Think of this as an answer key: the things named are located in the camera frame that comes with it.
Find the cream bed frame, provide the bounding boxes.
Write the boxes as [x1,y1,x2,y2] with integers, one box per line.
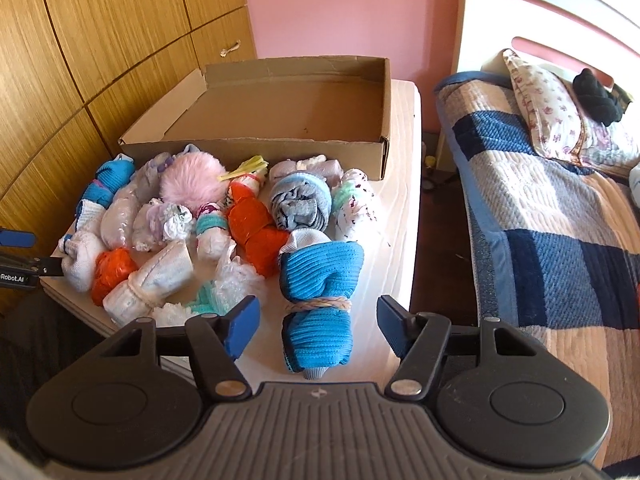
[450,0,640,92]

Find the large orange plastic bag bundle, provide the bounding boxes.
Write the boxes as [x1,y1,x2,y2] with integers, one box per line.
[226,182,292,279]

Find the wooden wardrobe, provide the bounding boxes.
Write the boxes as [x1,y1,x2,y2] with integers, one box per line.
[0,0,258,311]

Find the patterned pillow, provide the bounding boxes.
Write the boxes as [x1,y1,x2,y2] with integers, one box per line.
[562,77,640,181]

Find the blue sock bundle pink band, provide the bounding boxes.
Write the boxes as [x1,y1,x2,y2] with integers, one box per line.
[75,156,137,231]

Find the yellow plastic strip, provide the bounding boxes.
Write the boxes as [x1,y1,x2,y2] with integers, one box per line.
[218,155,269,182]

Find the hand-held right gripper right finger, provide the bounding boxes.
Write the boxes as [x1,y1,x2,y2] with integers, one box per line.
[375,293,544,402]

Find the pink pom-pom blue knit sock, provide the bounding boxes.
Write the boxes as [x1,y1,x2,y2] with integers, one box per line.
[159,152,231,209]

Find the small orange plastic bag bundle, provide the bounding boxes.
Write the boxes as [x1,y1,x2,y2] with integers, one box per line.
[91,247,139,307]

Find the blue sock bundle tan band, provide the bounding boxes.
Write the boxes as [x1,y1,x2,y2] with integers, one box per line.
[277,229,365,381]

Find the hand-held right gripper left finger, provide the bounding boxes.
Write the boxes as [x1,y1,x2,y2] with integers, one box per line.
[97,295,262,403]

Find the clear bubble plastic bundle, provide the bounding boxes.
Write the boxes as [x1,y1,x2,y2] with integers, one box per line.
[150,255,268,331]

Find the pale white sock bundle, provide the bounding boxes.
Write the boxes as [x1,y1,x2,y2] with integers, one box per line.
[270,156,346,186]
[102,239,194,327]

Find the grey sock bundle blue pattern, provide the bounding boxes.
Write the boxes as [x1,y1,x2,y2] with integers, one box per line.
[134,144,201,196]

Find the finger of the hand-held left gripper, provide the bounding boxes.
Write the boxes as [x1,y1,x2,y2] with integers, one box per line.
[0,254,66,278]
[0,228,37,249]

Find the brown cardboard box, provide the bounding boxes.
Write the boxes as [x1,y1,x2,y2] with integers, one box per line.
[117,56,392,182]

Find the white bundle purple band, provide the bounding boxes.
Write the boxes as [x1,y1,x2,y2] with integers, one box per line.
[132,199,194,253]

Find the white bundle teal band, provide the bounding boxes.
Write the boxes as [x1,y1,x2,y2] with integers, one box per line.
[194,201,237,261]

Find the white floral bundle green band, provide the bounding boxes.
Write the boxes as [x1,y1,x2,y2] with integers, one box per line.
[331,168,380,242]

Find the grey sock bundle light-blue band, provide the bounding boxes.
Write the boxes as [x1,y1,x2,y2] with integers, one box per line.
[270,172,333,233]

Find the white knit sock blue trim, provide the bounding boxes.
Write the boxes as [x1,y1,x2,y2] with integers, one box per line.
[58,230,108,293]

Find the white floral pillow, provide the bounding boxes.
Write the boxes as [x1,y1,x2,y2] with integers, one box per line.
[501,48,585,160]

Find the black garment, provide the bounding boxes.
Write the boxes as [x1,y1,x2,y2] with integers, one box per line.
[572,67,633,127]

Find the bed with quilt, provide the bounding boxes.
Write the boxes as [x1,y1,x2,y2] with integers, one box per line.
[433,72,640,468]

